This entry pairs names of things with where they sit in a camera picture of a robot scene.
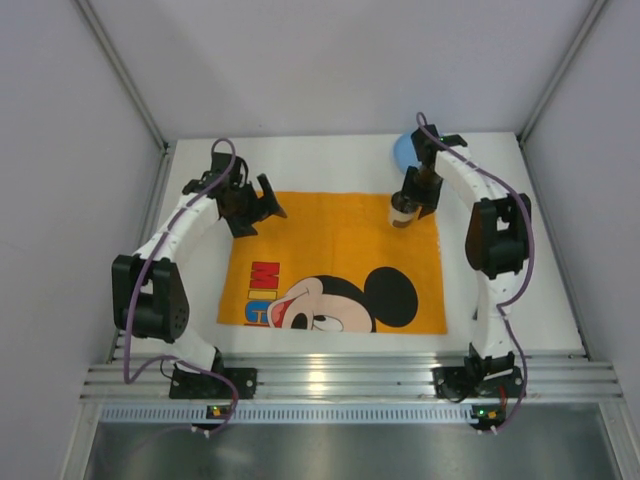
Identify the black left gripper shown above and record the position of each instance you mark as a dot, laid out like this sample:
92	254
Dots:
251	209

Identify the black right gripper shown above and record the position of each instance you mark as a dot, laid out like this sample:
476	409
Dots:
420	189

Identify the steel cup with brown base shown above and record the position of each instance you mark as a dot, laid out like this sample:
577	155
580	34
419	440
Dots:
402	211

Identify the blue plastic plate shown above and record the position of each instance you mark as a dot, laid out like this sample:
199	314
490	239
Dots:
403	153

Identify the orange Mickey Mouse placemat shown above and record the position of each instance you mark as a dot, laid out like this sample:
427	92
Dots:
336	264

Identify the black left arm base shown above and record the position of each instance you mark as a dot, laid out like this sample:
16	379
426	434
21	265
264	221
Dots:
189	385

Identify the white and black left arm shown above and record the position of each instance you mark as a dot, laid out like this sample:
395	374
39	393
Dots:
149	298

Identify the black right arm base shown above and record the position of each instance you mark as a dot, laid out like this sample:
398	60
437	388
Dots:
478	377

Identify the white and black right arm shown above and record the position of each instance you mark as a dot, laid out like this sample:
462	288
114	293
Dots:
499	244

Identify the aluminium corner post left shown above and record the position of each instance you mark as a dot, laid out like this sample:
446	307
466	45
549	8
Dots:
118	67

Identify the aluminium corner post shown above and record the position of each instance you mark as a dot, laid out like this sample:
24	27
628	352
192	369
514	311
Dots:
577	41
118	67

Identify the white slotted cable duct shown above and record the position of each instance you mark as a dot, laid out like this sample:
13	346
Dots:
261	413

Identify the aluminium corner post right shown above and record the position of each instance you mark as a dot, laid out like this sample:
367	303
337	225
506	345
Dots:
577	41

